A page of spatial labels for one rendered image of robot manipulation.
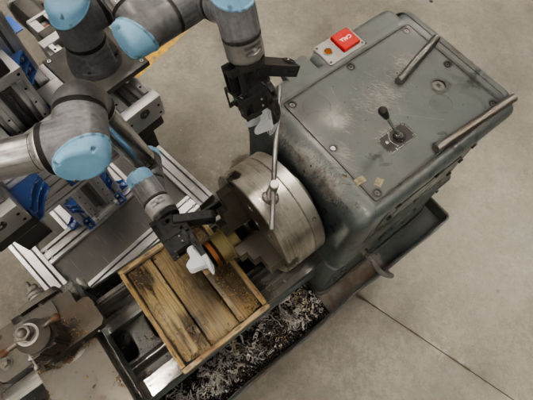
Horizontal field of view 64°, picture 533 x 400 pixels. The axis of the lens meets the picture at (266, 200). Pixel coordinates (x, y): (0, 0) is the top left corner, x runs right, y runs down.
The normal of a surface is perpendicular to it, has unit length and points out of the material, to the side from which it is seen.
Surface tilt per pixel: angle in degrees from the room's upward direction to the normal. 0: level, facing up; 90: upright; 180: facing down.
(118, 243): 0
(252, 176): 20
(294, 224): 38
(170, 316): 0
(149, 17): 30
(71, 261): 0
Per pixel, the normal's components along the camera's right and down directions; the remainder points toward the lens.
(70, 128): 0.02, -0.40
